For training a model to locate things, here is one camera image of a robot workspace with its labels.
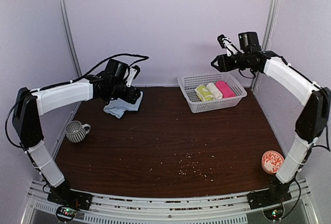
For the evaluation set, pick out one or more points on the rolled pink towel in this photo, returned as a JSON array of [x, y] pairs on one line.
[[224, 89]]

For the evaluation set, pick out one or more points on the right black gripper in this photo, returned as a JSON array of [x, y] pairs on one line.
[[223, 65]]

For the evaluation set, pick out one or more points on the aluminium frame post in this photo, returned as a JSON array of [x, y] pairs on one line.
[[270, 23], [69, 38]]

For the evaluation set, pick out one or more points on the white plastic basket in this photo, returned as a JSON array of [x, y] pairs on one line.
[[189, 83]]

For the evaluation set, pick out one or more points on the rolled white towel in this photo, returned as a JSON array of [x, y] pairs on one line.
[[214, 90]]

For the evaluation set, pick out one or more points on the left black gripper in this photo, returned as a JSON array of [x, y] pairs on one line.
[[133, 95]]

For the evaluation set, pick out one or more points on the left aluminium frame post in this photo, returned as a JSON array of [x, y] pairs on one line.
[[69, 38]]

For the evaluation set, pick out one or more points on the green patterned towel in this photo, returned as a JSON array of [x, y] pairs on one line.
[[203, 93]]

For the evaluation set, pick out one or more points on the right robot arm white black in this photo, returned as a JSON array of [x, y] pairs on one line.
[[315, 100]]

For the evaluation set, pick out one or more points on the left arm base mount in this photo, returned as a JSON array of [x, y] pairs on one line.
[[64, 195]]

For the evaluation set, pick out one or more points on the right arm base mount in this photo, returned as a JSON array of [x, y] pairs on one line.
[[275, 194]]

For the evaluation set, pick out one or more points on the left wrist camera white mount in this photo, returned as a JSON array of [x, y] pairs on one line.
[[131, 74]]

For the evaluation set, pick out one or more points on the red patterned bowl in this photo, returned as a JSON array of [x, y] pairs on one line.
[[271, 162]]

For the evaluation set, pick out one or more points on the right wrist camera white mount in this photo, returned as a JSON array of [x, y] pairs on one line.
[[226, 43]]

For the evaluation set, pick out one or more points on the right aluminium frame post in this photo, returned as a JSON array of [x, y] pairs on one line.
[[270, 23]]

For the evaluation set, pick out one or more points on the striped ceramic mug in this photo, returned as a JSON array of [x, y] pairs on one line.
[[76, 132]]

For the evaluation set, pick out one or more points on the light blue towel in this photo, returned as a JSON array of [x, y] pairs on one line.
[[118, 107]]

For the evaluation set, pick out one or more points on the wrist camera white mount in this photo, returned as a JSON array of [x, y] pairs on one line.
[[226, 43], [131, 74]]

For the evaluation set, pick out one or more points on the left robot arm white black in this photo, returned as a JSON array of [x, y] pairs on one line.
[[112, 83]]

